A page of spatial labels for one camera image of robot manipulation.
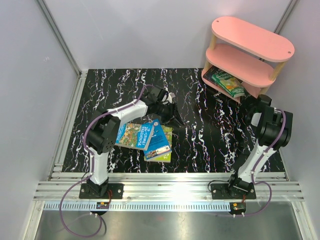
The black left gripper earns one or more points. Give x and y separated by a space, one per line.
173 111

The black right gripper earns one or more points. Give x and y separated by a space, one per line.
244 100

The green 104-Storey Treehouse book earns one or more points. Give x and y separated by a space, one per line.
229 83

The blue 26-Storey Treehouse book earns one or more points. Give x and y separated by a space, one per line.
135 136

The pink three-tier shelf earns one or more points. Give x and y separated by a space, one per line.
252 54

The Tale of Two Cities book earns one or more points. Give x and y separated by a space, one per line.
210 73

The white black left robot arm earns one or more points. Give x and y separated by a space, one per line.
100 135

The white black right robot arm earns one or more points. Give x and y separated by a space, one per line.
273 129

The lime green book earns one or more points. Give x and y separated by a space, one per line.
165 158

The blue back-cover book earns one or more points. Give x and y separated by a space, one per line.
156 147

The black marble pattern mat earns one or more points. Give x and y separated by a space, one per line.
215 138

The right corner aluminium post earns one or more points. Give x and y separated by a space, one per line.
285 16

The corner aluminium post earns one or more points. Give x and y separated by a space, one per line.
285 16
58 35

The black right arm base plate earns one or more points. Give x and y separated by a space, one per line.
222 191

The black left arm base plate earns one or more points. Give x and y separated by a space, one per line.
107 191

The left corner aluminium post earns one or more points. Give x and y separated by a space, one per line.
58 35

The white slotted cable duct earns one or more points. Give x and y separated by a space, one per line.
142 206

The aluminium rail frame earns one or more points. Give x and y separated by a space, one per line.
183 186

